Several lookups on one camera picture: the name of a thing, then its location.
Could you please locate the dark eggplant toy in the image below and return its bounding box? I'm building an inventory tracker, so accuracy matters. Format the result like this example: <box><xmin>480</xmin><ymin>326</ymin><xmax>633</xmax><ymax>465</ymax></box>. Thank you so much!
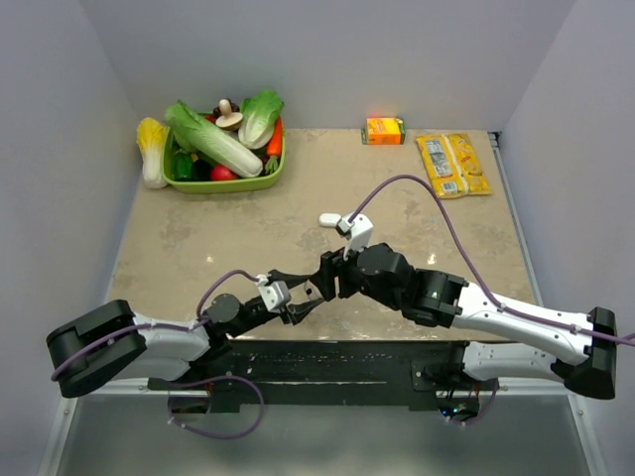
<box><xmin>190</xmin><ymin>159</ymin><xmax>213</xmax><ymax>181</ymax></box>

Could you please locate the beige mushroom toy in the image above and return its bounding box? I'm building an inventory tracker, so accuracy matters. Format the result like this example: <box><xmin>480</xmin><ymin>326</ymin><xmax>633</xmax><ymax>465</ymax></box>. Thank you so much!
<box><xmin>214</xmin><ymin>98</ymin><xmax>243</xmax><ymax>131</ymax></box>

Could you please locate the green plastic basket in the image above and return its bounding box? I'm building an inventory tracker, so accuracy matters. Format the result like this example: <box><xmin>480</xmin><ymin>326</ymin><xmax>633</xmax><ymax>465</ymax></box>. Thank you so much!
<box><xmin>162</xmin><ymin>125</ymin><xmax>286</xmax><ymax>194</ymax></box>

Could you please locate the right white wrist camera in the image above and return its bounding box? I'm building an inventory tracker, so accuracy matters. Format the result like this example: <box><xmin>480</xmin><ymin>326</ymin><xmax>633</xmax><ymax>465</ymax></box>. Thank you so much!
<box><xmin>335</xmin><ymin>213</ymin><xmax>374</xmax><ymax>261</ymax></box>

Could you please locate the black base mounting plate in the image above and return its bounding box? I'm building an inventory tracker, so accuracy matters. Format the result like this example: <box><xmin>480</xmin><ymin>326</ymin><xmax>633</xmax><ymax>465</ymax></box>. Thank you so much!
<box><xmin>86</xmin><ymin>339</ymin><xmax>500</xmax><ymax>416</ymax></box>

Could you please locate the large napa cabbage toy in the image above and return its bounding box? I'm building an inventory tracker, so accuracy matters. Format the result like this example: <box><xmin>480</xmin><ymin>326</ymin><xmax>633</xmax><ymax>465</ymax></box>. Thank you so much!
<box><xmin>165</xmin><ymin>100</ymin><xmax>263</xmax><ymax>179</ymax></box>

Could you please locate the white oval charging case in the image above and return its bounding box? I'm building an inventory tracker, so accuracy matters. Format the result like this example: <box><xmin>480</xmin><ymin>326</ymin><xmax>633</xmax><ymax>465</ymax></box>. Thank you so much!
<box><xmin>318</xmin><ymin>213</ymin><xmax>341</xmax><ymax>228</ymax></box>

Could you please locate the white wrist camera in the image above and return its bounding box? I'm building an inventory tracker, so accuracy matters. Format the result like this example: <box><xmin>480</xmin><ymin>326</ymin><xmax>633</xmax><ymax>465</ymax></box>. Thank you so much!
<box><xmin>335</xmin><ymin>213</ymin><xmax>374</xmax><ymax>261</ymax></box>
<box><xmin>256</xmin><ymin>275</ymin><xmax>291</xmax><ymax>312</ymax></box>

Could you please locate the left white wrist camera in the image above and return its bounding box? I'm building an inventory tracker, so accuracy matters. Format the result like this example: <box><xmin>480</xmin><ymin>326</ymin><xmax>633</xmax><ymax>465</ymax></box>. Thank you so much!
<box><xmin>256</xmin><ymin>275</ymin><xmax>291</xmax><ymax>312</ymax></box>

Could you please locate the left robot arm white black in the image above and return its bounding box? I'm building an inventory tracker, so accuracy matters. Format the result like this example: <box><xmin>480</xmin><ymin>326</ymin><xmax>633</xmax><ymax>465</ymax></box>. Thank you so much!
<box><xmin>46</xmin><ymin>270</ymin><xmax>323</xmax><ymax>398</ymax></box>

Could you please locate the red tomato toy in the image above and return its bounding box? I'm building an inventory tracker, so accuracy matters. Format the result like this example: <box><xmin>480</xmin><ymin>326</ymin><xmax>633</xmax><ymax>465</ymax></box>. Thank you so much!
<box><xmin>210</xmin><ymin>165</ymin><xmax>240</xmax><ymax>181</ymax></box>

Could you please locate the yellow snack package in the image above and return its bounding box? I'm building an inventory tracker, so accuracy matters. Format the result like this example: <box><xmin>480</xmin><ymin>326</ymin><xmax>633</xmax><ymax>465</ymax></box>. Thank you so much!
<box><xmin>416</xmin><ymin>133</ymin><xmax>493</xmax><ymax>199</ymax></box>

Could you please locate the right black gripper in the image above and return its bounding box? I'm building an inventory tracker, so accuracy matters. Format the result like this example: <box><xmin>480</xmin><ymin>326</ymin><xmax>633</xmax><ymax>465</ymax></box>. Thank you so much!
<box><xmin>310</xmin><ymin>234</ymin><xmax>403</xmax><ymax>310</ymax></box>

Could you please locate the orange green small box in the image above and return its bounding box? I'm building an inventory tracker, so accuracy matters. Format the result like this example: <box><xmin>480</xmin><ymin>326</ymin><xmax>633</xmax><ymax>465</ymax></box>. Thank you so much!
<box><xmin>361</xmin><ymin>117</ymin><xmax>406</xmax><ymax>146</ymax></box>

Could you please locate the orange carrot toy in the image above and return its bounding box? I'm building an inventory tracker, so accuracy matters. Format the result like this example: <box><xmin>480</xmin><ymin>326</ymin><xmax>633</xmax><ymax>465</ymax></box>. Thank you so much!
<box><xmin>265</xmin><ymin>117</ymin><xmax>283</xmax><ymax>175</ymax></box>

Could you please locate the yellow cabbage toy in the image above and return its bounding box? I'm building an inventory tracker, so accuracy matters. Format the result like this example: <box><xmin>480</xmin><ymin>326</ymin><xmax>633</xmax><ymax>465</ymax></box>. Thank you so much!
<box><xmin>136</xmin><ymin>117</ymin><xmax>168</xmax><ymax>189</ymax></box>

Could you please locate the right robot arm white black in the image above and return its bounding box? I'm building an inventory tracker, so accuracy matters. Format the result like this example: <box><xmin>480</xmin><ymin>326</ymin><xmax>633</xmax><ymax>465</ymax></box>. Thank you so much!
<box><xmin>310</xmin><ymin>243</ymin><xmax>617</xmax><ymax>400</ymax></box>

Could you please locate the green pepper toy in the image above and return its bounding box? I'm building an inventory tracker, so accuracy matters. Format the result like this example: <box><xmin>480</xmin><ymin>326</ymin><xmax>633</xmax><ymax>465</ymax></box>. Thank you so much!
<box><xmin>173</xmin><ymin>153</ymin><xmax>193</xmax><ymax>181</ymax></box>

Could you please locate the small green cabbage toy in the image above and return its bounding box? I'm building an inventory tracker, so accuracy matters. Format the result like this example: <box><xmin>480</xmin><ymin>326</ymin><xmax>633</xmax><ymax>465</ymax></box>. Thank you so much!
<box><xmin>238</xmin><ymin>89</ymin><xmax>284</xmax><ymax>150</ymax></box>

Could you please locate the beige small charging case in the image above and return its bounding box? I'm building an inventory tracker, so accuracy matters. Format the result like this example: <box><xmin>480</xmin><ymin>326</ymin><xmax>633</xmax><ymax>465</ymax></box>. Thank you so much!
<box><xmin>304</xmin><ymin>281</ymin><xmax>321</xmax><ymax>299</ymax></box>

